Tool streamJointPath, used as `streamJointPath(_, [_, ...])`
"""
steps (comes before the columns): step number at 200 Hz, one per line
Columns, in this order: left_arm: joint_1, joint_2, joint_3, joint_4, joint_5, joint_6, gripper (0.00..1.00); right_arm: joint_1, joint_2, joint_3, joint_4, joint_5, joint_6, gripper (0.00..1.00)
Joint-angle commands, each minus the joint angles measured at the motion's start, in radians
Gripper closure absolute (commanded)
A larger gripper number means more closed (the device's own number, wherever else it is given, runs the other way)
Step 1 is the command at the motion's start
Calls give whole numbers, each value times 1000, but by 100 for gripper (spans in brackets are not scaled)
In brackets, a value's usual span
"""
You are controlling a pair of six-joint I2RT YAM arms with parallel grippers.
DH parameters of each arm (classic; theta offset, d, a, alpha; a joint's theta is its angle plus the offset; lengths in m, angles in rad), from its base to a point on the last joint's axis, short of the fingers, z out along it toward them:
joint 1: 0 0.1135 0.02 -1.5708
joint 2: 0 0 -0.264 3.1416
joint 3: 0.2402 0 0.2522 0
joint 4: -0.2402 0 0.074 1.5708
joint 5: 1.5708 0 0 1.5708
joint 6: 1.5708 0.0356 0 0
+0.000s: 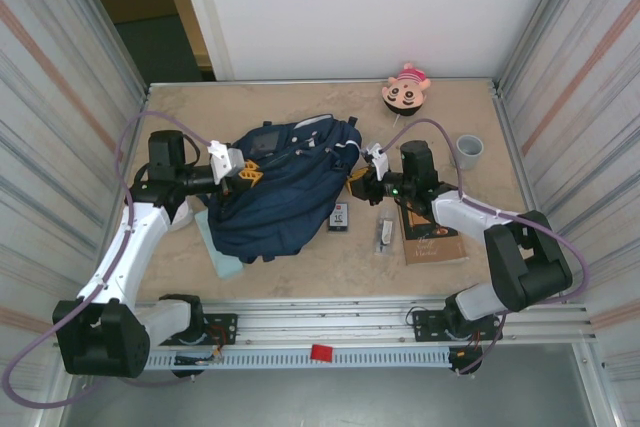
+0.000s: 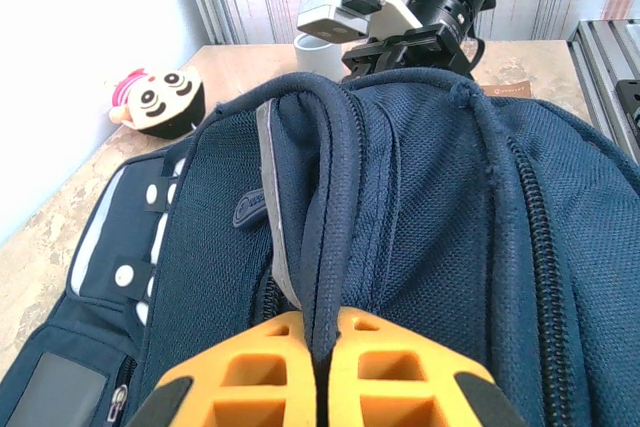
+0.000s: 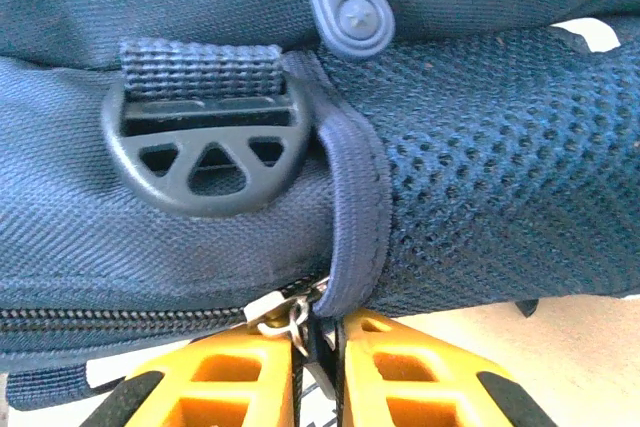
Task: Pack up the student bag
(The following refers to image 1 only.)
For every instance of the black card pack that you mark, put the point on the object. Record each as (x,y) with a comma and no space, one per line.
(339,219)

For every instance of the navy blue backpack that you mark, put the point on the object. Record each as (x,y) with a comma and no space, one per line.
(285,197)

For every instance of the brown and black book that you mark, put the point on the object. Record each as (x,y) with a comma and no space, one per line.
(435,247)

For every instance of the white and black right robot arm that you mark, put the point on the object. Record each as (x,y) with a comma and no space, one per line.
(530,272)

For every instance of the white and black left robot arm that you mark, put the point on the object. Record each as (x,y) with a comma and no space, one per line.
(120,257)

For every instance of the grey cup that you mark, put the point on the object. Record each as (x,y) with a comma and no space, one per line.
(470,152)

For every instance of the plush doll head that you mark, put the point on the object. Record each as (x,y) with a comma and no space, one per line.
(405,94)

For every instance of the red block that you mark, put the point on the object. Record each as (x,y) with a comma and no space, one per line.
(321,353)

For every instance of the blue binder clip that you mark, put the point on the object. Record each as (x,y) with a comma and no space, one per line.
(87,383)

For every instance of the aluminium rail frame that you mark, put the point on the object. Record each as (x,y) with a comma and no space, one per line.
(325,319)

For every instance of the white door frame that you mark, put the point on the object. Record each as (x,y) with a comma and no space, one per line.
(200,12)

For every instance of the aluminium frame post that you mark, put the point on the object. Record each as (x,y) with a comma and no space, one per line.
(107,19)
(532,17)

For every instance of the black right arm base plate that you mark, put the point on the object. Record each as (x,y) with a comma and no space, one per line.
(425,324)

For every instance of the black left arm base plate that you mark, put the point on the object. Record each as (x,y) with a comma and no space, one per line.
(222,327)

